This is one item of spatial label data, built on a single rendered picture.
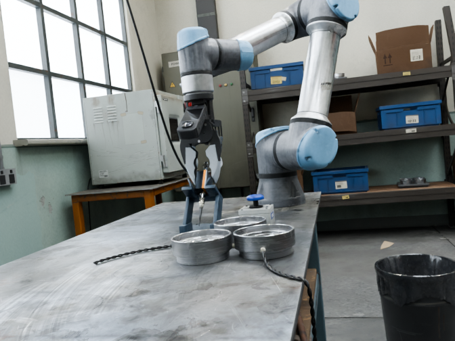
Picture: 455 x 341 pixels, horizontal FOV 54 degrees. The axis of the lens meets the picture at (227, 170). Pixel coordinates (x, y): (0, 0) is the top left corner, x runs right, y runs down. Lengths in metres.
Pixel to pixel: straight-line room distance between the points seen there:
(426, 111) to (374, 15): 1.18
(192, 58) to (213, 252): 0.49
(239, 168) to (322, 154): 3.48
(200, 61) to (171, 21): 4.22
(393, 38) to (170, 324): 4.03
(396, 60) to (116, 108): 2.51
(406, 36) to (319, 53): 3.13
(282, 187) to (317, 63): 0.36
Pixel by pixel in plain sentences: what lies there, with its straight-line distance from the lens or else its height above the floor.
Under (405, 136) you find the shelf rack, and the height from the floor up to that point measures 0.93.
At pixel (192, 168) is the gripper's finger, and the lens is 1.06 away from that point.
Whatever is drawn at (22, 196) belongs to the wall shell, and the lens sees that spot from 2.90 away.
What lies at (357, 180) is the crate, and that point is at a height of 0.56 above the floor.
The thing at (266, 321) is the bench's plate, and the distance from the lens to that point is 0.51.
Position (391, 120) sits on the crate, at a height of 1.09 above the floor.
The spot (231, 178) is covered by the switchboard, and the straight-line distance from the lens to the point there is 4.69.
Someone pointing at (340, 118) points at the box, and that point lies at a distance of 4.27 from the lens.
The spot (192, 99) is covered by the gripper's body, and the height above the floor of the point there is 1.11.
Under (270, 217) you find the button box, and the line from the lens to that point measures 1.00.
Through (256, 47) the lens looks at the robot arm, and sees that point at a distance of 1.32.
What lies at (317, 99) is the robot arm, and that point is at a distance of 1.25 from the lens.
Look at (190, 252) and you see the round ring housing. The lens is 0.74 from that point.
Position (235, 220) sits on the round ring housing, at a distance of 0.94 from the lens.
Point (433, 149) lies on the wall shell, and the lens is 4.90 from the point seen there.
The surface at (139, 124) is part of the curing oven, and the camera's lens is 3.13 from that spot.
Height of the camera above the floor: 0.99
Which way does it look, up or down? 3 degrees down
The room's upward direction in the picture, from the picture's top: 6 degrees counter-clockwise
